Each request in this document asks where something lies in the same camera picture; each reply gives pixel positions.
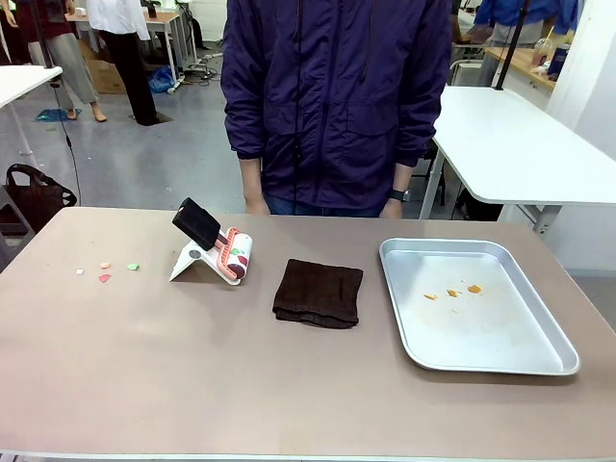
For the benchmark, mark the person's right hand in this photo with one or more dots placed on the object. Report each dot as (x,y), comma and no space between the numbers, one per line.
(259,208)

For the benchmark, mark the person's left hand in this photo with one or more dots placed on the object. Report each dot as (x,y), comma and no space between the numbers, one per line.
(391,210)

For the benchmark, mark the pink lint roller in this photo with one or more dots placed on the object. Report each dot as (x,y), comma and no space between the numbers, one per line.
(197,223)

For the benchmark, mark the dark brown cloth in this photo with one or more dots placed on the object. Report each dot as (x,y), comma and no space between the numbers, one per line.
(317,293)

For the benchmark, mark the red paper scrap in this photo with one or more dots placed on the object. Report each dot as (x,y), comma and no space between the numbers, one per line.
(105,277)

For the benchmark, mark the person's left forearm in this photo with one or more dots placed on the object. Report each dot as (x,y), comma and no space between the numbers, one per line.
(401,177)

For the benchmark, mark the person's right forearm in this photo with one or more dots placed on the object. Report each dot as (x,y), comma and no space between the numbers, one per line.
(251,178)

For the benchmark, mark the black wristwatch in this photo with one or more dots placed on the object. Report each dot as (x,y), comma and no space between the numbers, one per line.
(399,195)

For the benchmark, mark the white lint roller stand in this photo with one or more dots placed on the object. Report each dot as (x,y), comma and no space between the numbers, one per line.
(191,267)

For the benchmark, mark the person in purple jacket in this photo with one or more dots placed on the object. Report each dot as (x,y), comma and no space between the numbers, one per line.
(337,96)

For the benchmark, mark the large white table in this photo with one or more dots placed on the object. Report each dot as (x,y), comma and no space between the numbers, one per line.
(510,144)

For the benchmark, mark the silver metal tray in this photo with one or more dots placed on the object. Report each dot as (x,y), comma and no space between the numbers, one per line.
(481,327)

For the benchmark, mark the blue plastic bag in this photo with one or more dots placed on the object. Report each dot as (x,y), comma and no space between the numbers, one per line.
(161,81)

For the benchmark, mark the wooden bench top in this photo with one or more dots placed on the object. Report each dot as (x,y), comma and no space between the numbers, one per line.
(524,62)

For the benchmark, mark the person in white shirt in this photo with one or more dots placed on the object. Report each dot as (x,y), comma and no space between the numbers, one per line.
(127,58)

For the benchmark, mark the cardboard box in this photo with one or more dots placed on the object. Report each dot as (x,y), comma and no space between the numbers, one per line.
(106,72)

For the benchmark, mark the wooden desk with white legs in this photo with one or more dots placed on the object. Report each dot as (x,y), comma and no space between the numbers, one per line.
(163,21)

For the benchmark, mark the clear plastic cup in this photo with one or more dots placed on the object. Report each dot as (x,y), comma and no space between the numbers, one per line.
(542,52)

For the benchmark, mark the black fabric bag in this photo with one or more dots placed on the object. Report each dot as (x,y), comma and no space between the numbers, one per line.
(38,197)

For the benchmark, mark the blue drink can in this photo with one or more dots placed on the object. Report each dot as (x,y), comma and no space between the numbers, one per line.
(559,61)

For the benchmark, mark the person in blue jacket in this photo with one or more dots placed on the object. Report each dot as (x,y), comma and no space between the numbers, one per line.
(524,19)

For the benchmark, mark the person in grey trousers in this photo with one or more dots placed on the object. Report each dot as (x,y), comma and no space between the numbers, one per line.
(72,67)

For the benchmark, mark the small white table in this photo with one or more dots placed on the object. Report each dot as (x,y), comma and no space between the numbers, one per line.
(24,79)

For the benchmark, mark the black camera pole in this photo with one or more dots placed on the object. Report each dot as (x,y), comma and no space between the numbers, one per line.
(511,43)

